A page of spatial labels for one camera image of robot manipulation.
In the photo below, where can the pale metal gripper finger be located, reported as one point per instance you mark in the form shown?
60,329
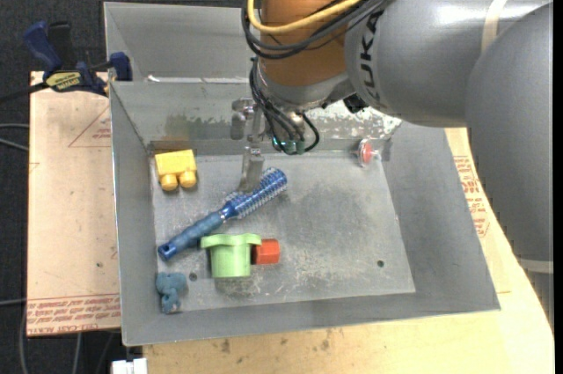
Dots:
243,174
255,172

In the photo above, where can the blue hairbrush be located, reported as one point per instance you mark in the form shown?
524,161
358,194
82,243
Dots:
228,210

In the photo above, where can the yellow toy building block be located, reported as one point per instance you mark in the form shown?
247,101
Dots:
175,163

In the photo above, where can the red hexagonal block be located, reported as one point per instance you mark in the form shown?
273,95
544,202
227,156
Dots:
267,252

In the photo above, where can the green flanged plastic cylinder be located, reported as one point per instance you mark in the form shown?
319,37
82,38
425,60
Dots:
229,260

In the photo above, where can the grey metal bin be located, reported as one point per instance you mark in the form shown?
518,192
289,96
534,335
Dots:
343,231

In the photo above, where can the red and clear small disc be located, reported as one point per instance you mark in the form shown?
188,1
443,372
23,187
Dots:
365,152

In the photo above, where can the blue-grey soft toy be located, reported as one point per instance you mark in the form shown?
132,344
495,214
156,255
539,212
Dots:
169,286

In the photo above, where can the brown cardboard board, red print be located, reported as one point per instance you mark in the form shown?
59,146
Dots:
70,209

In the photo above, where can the black cylinder on white bracket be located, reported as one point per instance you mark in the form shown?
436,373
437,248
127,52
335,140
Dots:
353,104

